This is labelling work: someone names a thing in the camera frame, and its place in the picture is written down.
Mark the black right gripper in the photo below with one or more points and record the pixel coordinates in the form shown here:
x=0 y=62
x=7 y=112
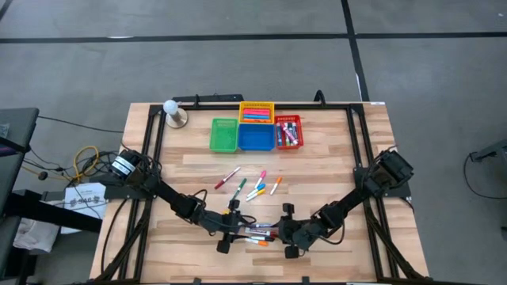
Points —
x=305 y=233

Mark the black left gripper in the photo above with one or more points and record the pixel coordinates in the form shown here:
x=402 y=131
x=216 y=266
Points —
x=216 y=222

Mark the dark red Expo thick marker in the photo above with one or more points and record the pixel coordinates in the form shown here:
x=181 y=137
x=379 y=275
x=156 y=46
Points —
x=257 y=231

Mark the black cap small marker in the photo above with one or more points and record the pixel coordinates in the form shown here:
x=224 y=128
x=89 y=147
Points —
x=264 y=238

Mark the blue Expo thin marker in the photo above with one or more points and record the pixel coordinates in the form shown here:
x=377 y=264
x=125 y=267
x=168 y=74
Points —
x=263 y=225

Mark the yellow cap small marker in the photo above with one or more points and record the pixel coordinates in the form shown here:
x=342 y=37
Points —
x=256 y=194

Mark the blue cap small marker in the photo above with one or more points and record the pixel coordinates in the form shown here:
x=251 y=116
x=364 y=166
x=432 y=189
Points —
x=257 y=189

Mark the pink cap small marker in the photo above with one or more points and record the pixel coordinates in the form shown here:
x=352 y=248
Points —
x=260 y=179

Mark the magenta Expo thick marker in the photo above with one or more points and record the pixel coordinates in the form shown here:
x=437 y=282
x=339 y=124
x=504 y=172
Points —
x=292 y=137

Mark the teal Expo thick marker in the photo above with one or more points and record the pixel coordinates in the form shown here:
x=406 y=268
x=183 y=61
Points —
x=279 y=134

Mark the orange highlighter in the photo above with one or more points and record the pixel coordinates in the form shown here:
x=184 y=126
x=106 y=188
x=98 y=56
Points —
x=255 y=120

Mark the blue highlighter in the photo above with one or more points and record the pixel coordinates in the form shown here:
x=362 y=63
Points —
x=257 y=116

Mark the pink Sharpie highlighter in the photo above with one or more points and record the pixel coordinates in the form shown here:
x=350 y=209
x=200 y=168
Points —
x=256 y=113
x=256 y=110

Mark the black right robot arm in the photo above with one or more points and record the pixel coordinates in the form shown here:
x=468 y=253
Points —
x=348 y=202

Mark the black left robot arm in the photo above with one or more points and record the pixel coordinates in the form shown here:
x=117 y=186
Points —
x=166 y=194

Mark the blue plastic basket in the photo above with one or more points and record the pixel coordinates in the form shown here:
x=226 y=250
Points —
x=256 y=137

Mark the green plastic basket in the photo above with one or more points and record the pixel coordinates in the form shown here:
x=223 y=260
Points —
x=223 y=135

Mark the red plastic basket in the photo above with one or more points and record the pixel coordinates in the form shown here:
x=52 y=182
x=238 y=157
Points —
x=284 y=118

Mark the yellow plastic basket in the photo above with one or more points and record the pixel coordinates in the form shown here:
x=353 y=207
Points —
x=256 y=105

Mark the black bar device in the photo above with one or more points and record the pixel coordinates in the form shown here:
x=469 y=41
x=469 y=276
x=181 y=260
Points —
x=214 y=97

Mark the white bulb lamp metal base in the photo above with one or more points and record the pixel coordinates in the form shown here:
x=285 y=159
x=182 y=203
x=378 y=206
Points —
x=171 y=107

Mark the white paper sheet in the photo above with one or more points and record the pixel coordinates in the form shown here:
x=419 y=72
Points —
x=85 y=202

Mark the black beam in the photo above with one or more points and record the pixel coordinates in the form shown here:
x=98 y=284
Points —
x=79 y=223

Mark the white plastic bag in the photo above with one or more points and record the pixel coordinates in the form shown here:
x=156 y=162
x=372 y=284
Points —
x=35 y=235

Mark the black plug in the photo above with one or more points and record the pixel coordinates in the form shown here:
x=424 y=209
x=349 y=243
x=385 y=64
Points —
x=43 y=175

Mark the grey metal stand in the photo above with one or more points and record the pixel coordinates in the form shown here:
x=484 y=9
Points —
x=493 y=152

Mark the grey desk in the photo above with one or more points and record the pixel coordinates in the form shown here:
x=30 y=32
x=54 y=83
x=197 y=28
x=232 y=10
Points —
x=20 y=122

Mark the black aluminium table frame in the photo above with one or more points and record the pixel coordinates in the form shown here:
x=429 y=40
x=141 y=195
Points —
x=222 y=107

